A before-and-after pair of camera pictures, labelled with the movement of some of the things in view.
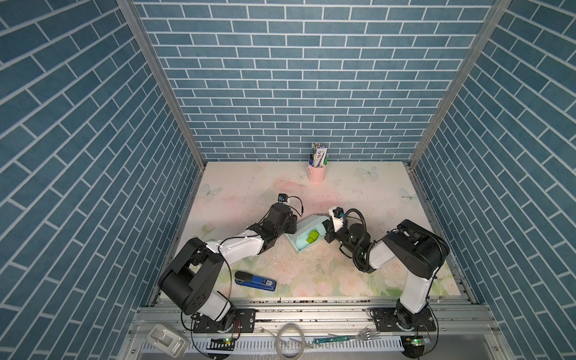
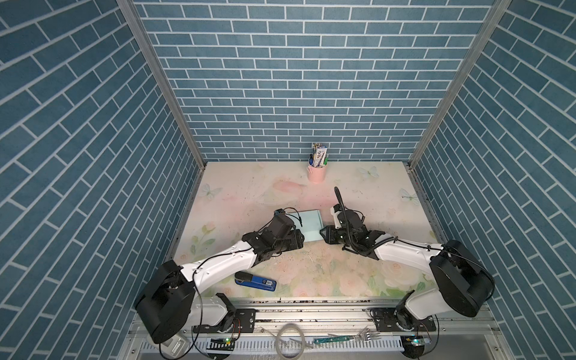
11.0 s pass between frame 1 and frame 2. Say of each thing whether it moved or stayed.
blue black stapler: stayed
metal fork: stayed
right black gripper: moved
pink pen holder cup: stayed
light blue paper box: moved
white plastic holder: stayed
